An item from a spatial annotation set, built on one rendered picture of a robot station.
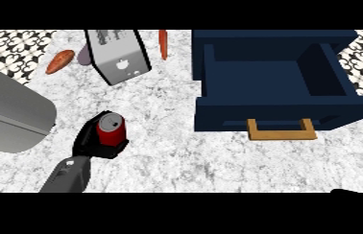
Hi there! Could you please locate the navy blue drawer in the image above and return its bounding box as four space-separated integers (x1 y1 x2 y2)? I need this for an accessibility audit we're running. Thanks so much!
193 42 363 132

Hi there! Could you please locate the silver toaster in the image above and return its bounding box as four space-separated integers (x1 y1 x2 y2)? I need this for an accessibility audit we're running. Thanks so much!
84 30 153 86

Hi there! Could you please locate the red soda can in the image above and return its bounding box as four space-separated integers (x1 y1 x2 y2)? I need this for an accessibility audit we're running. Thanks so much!
94 112 127 148

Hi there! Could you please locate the wooden drawer handle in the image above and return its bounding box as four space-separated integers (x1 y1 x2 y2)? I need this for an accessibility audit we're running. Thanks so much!
245 117 319 141

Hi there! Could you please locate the purple eggplant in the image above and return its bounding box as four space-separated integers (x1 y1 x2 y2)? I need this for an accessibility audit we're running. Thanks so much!
75 43 94 66

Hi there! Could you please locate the orange carrot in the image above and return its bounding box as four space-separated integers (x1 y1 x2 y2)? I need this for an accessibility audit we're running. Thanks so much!
158 30 170 61

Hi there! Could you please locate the navy blue cabinet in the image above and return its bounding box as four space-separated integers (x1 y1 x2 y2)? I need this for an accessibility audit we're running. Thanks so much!
192 30 360 85

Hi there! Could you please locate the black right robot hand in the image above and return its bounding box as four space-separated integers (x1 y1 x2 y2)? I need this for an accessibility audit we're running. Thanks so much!
329 188 363 194

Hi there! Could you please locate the orange sweet potato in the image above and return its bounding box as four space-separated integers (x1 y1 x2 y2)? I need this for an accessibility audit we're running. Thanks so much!
44 49 77 76

